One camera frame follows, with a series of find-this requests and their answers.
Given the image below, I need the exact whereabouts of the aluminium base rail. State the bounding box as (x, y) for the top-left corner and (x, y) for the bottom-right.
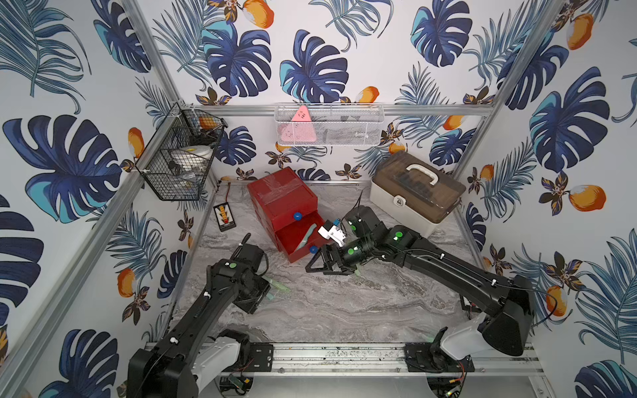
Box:
(128, 341), (546, 377)

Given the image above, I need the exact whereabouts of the red drawer cabinet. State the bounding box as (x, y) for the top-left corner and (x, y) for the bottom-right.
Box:
(247, 167), (325, 263)

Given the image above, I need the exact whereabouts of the pink triangle item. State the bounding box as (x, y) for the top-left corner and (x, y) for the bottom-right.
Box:
(279, 105), (317, 145)

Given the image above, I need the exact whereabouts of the white storage box brown lid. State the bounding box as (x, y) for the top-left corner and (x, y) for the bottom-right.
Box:
(370, 151), (466, 238)

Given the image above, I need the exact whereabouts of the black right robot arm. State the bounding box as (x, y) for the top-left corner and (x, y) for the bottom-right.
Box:
(305, 206), (535, 370)

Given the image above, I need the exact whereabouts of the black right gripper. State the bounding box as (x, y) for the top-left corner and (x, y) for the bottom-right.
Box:
(304, 239), (374, 275)

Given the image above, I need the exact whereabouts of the black wire basket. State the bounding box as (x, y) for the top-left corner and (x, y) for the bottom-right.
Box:
(134, 104), (227, 202)

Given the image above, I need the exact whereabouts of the clear wall shelf tray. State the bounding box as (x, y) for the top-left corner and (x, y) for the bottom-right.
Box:
(274, 104), (385, 147)

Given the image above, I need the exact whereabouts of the teal ceramic fruit knife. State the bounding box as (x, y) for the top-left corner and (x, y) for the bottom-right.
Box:
(296, 224), (317, 250)

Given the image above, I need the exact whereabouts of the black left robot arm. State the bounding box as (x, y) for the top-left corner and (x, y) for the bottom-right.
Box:
(126, 242), (270, 397)

